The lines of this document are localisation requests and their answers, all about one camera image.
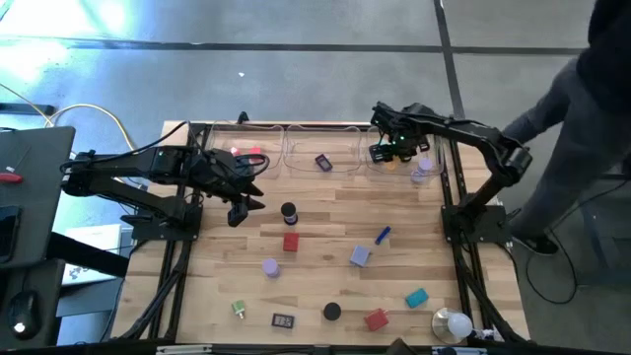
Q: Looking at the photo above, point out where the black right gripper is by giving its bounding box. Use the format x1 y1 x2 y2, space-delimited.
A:
369 103 431 164

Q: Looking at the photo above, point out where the black desk beam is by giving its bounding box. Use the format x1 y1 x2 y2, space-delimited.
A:
46 230 130 278

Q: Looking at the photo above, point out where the clear plastic bin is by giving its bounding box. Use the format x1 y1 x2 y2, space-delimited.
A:
206 120 286 177
284 121 365 174
363 121 445 178

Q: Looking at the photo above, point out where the red-handled screwdriver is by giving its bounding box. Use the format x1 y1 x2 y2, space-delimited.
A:
0 146 34 185

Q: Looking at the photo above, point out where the teal box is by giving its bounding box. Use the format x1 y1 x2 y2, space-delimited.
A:
404 288 430 310

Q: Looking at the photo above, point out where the black computer mouse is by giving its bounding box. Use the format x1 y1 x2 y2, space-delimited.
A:
7 290 40 341

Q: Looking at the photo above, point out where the lavender square box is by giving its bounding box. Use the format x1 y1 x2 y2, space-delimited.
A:
349 245 372 269

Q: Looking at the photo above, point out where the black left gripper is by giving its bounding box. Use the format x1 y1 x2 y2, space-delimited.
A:
196 150 266 228

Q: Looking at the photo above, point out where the black smartphone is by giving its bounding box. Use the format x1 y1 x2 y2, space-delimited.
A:
0 205 22 263

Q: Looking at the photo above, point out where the yellow power cable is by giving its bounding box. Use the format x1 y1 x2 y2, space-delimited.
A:
0 82 75 159
46 102 137 152

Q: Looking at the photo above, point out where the small purple hourglass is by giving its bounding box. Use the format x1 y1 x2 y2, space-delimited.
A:
410 156 435 185

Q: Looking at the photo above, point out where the white light bar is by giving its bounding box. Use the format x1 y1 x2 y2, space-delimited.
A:
432 346 488 355

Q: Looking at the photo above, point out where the large purple hourglass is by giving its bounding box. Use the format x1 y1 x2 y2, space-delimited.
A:
260 257 281 280

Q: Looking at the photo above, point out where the dark grey desk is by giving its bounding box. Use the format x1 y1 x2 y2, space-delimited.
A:
0 125 76 349

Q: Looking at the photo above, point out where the black floor cable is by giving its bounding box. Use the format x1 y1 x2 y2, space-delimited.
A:
523 231 579 305

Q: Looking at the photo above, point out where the white globe lamp silver base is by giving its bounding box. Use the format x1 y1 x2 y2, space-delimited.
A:
431 306 493 346

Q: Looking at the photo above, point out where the black flat bar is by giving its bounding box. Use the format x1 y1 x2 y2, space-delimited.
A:
0 103 55 116

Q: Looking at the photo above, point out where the white printed box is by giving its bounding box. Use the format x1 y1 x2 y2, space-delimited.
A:
61 222 135 288

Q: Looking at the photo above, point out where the black metal table frame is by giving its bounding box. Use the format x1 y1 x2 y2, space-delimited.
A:
115 121 528 346

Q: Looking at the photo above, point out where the red plug adapter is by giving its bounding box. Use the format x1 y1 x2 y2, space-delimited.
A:
363 308 390 333

